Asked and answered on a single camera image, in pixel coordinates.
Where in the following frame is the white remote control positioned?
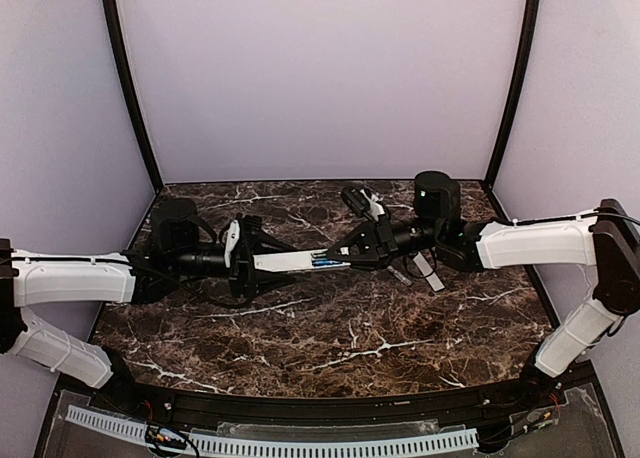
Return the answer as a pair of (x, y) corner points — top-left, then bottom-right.
(253, 249), (343, 273)

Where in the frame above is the clear handled tester screwdriver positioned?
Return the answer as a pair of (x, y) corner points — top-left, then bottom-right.
(387, 266), (412, 286)

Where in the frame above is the white remote battery cover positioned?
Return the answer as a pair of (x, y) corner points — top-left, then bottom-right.
(413, 253), (445, 292)

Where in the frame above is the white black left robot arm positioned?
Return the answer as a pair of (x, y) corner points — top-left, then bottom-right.
(1, 198), (299, 390)

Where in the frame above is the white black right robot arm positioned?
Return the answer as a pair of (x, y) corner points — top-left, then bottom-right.
(327, 171), (639, 378)

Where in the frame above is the blue battery in remote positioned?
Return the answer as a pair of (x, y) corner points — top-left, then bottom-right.
(311, 257), (350, 269)

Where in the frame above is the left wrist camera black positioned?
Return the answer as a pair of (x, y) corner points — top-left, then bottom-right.
(224, 219), (241, 268)

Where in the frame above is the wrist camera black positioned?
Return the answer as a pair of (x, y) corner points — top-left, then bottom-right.
(224, 219), (241, 268)
(341, 187), (386, 222)

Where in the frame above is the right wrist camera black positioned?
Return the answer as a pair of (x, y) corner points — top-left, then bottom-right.
(341, 187), (386, 222)

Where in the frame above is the white slotted cable duct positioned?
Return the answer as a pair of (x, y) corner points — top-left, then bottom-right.
(65, 405), (479, 457)

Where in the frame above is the black front mounting rail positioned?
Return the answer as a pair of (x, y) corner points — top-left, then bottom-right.
(136, 382), (523, 427)

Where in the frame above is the black corner frame post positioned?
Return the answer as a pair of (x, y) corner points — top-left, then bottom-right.
(101, 0), (164, 193)

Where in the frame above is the black right corner post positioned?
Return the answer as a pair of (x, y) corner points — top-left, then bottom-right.
(484, 0), (540, 189)

